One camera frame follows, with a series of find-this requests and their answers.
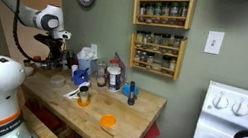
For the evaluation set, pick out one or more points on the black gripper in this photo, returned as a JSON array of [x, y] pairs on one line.
[[52, 45]]

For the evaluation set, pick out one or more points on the blue mug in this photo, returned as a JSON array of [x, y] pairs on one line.
[[79, 77]]

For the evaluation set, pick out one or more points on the small glass bowl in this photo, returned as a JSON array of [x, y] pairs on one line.
[[57, 81]]

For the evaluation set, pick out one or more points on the dark pepper grinder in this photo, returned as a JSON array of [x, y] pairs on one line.
[[70, 57]]

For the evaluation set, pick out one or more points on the white spice shaker jar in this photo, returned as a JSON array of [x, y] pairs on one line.
[[74, 71]]

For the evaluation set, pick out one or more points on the small black lid glass jar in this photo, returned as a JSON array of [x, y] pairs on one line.
[[84, 94]]

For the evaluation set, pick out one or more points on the orange lid under jar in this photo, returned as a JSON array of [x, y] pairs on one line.
[[83, 104]]

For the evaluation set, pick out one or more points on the clear glass jar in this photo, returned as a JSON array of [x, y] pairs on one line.
[[102, 75]]

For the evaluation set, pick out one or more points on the white bottle red cap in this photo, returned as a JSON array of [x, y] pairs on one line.
[[114, 77]]

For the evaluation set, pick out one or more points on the clear zip bag red seal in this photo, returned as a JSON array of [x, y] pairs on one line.
[[121, 66]]

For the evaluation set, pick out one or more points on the blue bowl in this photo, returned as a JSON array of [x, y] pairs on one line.
[[126, 90]]

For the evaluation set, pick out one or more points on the orange plastic lid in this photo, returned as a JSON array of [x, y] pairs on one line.
[[108, 121]]

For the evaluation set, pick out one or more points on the black flashlight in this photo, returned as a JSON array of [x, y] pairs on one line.
[[132, 94]]

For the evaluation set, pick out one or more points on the wooden spice rack sparse shelves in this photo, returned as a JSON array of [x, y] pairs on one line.
[[157, 54]]

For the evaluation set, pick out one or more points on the red cloth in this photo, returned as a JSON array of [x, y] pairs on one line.
[[152, 133]]

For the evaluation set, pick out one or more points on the wooden spice rack full shelves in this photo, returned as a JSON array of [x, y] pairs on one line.
[[162, 9]]

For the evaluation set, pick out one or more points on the white wall outlet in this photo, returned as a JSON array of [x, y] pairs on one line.
[[94, 48]]

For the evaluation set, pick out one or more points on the white light switch plate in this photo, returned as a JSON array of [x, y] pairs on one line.
[[214, 42]]

